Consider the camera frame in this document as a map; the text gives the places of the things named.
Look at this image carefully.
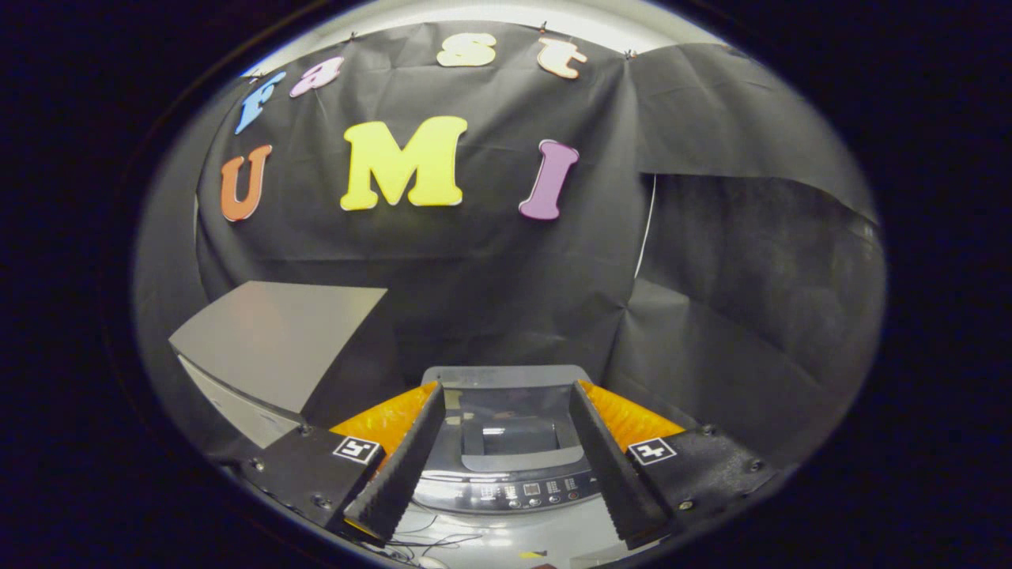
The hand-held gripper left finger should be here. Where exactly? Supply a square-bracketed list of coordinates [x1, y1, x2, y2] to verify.
[237, 382, 446, 546]

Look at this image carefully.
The dark washing machine lid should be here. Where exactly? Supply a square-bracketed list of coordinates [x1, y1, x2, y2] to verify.
[423, 365, 595, 475]

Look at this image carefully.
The grey cabinet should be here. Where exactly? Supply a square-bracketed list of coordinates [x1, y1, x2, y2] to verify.
[168, 281, 390, 451]

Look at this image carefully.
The thin white cable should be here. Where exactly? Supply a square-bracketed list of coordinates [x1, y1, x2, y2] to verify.
[635, 175, 657, 279]

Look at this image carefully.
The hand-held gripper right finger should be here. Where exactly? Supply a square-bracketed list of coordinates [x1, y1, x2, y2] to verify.
[569, 379, 780, 550]

